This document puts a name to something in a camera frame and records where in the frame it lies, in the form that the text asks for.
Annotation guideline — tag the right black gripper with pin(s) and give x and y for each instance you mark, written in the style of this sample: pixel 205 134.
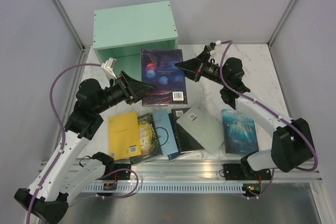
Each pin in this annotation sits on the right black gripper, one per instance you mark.
pixel 191 67

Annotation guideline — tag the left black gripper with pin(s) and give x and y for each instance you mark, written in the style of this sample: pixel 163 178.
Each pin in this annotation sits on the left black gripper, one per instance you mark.
pixel 140 88

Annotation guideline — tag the dark purple galaxy book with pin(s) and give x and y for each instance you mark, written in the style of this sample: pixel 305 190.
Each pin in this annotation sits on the dark purple galaxy book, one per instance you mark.
pixel 158 69

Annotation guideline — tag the yellow book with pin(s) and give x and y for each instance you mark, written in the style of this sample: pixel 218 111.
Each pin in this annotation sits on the yellow book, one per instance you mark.
pixel 124 139

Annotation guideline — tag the green forest cover book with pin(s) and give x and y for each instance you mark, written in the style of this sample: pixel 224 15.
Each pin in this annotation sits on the green forest cover book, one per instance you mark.
pixel 149 141

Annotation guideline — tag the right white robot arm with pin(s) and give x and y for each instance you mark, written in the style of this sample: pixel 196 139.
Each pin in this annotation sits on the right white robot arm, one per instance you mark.
pixel 292 142

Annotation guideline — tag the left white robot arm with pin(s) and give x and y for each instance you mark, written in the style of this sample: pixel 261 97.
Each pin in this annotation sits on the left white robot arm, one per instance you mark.
pixel 48 197

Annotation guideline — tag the light blue book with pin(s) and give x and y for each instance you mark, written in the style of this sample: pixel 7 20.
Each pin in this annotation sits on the light blue book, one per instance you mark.
pixel 165 132

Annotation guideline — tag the mint green open cabinet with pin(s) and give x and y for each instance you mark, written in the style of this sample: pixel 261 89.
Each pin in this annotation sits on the mint green open cabinet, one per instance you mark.
pixel 122 32

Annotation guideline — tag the grey green notebook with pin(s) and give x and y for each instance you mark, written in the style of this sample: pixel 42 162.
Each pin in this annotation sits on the grey green notebook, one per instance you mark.
pixel 203 127

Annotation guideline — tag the black file folder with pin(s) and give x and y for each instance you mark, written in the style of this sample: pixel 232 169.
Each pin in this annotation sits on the black file folder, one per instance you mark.
pixel 185 141

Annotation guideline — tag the blue ocean cover book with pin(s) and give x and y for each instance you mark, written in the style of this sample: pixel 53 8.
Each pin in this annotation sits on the blue ocean cover book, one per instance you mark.
pixel 240 136

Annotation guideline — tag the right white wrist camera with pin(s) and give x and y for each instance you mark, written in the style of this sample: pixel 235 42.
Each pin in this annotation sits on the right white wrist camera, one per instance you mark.
pixel 212 46

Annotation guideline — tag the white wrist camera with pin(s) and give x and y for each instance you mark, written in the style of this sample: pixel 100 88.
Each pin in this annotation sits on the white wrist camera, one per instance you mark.
pixel 212 46
pixel 108 68

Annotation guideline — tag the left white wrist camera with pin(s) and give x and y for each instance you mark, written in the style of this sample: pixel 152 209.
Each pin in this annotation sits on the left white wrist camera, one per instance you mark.
pixel 108 68

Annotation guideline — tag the aluminium rail beam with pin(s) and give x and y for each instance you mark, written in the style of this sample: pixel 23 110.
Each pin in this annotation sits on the aluminium rail beam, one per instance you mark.
pixel 208 170

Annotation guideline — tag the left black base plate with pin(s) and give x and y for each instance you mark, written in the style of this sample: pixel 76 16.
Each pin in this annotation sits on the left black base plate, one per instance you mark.
pixel 121 175

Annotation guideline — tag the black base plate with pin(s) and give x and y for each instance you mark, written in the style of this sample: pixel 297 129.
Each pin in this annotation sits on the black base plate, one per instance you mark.
pixel 235 172
pixel 121 175

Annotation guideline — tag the white slotted cable duct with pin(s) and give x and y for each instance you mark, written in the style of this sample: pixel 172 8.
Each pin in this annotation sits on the white slotted cable duct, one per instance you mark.
pixel 175 188

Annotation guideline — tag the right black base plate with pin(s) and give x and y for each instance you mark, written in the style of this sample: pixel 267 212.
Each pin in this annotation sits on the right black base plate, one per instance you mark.
pixel 235 172

